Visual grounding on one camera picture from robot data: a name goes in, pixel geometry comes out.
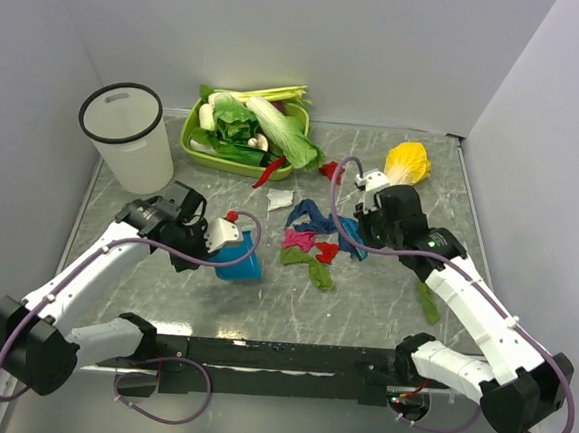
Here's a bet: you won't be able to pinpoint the blue hand brush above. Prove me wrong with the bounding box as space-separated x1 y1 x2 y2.
338 217 368 261

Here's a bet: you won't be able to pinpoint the small red paper scrap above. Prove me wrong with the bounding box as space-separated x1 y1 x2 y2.
314 241 340 265

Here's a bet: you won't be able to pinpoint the dark blue paper scrap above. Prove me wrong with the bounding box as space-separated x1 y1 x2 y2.
285 199 338 235
325 214 351 240

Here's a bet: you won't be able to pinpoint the blue dustpan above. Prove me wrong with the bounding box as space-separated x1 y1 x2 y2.
211 230 263 282

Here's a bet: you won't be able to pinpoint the pink paper scrap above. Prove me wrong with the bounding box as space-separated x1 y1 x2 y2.
281 227 316 253

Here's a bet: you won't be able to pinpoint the white paper scrap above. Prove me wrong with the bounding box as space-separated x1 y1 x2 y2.
266 189 294 212

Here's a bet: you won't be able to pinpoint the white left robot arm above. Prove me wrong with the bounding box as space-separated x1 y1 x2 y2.
0 181 213 402

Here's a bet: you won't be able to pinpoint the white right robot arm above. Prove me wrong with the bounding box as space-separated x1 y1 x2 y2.
354 171 574 433

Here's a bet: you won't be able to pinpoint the yellow napa cabbage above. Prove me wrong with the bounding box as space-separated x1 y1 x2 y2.
383 141 431 186

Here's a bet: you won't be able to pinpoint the white radish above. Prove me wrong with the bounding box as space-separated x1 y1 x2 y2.
198 103 217 131

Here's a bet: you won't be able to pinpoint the green lettuce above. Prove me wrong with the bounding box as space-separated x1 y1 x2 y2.
213 92 259 143

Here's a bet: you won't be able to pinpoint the white bin with black rim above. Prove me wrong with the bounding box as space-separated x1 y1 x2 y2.
78 82 174 195

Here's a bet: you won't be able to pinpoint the mushroom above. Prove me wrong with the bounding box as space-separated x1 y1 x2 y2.
247 133 269 152

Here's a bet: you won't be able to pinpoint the red chili pepper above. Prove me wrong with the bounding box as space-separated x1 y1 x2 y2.
252 156 287 189

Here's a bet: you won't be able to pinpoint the green vegetable basket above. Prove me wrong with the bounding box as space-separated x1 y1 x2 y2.
179 99 310 179

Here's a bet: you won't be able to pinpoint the yellow-green celery stalks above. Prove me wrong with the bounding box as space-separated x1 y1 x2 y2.
207 85 312 105

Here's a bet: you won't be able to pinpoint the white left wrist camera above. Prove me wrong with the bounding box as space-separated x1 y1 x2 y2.
204 218 243 254

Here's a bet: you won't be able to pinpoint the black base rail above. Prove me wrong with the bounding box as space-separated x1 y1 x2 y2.
98 334 423 406

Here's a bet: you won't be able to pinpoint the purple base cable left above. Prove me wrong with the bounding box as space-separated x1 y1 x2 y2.
110 351 215 429

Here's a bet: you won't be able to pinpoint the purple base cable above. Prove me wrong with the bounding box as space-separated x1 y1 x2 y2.
110 351 215 429
384 394 485 433

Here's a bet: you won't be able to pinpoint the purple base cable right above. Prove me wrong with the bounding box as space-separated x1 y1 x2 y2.
384 394 485 433

